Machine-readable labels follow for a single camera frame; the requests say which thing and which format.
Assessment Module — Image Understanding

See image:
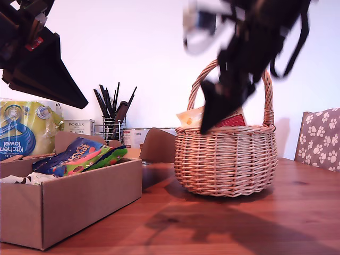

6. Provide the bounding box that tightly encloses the yellow blue kitchen towel pack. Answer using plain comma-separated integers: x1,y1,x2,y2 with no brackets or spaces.
0,100,64,162

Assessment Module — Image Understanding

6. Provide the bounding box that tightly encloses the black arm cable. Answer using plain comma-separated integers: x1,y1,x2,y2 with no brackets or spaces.
269,0,311,79

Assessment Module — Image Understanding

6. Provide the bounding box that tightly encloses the white Porlex box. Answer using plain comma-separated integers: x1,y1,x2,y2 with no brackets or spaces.
63,119,96,137

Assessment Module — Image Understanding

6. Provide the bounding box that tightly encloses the brown handled utensil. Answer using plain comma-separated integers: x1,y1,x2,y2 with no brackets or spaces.
110,101,130,141

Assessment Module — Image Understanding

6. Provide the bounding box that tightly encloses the chair with paw print cushion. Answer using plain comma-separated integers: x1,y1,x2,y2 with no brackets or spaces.
294,107,340,173

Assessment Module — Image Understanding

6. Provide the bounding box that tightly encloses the chrome wire utensil holder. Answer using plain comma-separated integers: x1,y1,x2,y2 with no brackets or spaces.
94,118,127,144

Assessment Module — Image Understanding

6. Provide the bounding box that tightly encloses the woven wicker basket with handle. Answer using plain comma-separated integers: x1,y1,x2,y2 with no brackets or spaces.
174,58,279,198

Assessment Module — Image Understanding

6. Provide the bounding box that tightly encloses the white label tin can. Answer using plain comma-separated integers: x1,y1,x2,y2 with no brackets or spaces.
122,129,151,148

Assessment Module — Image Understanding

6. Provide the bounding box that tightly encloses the white bunny chocolate bag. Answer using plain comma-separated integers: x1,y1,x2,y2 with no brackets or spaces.
0,172,58,186

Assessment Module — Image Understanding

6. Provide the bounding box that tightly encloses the brown cardboard box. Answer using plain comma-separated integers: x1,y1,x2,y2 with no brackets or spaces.
0,127,176,251

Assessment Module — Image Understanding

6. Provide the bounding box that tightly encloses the black chopstick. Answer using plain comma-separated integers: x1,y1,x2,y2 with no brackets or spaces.
113,82,121,116
98,84,113,120
125,86,138,109
92,89,108,120

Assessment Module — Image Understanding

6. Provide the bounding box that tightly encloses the red white Maltesers bunnies bag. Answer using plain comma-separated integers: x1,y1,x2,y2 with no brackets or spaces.
176,106,248,128

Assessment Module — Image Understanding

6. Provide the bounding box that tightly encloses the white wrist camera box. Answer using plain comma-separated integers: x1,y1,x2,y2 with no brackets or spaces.
182,0,233,55

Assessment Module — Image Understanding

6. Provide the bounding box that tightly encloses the blue green mini eggs bag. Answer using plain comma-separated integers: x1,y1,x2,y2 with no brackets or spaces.
31,137,128,178

